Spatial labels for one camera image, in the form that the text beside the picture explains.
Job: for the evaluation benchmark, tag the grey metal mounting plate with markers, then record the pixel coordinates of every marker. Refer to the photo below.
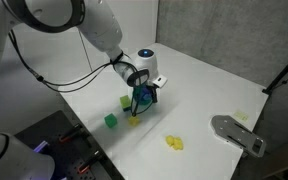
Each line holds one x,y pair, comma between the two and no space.
235,133

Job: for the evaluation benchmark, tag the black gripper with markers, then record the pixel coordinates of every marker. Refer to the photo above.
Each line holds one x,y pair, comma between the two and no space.
147,87

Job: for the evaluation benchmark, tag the lime green block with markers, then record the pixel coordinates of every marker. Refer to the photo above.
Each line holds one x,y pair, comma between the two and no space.
125,101

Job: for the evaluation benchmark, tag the black perforated base board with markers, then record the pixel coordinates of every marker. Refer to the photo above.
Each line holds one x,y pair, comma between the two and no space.
64,150

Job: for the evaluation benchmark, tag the green bowl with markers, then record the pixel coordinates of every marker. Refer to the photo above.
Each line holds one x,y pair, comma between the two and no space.
144,100

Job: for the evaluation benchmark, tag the yellow lumpy toy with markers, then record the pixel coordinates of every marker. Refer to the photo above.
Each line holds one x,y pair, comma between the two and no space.
174,142

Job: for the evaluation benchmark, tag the purple toy cylinder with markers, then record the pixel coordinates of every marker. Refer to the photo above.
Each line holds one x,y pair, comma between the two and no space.
146,90

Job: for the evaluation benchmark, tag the black tripod leg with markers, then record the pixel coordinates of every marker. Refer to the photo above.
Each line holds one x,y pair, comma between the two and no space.
284,71

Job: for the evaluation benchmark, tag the pale yellow tape patch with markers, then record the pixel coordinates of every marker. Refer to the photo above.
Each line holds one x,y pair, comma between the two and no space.
241,116

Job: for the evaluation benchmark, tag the purple lit connector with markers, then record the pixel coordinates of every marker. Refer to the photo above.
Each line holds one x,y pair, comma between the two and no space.
41,146

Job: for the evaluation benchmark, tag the orange black clamp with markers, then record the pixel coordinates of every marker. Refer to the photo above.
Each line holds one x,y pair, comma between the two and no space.
89,162
70,133

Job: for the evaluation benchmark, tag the yellow star toy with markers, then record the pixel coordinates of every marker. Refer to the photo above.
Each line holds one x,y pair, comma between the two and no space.
134,121

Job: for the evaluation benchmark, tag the green cube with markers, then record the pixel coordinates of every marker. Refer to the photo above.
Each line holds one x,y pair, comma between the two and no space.
110,120

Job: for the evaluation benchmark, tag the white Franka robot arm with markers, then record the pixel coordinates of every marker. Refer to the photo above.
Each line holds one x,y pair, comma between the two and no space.
94,26

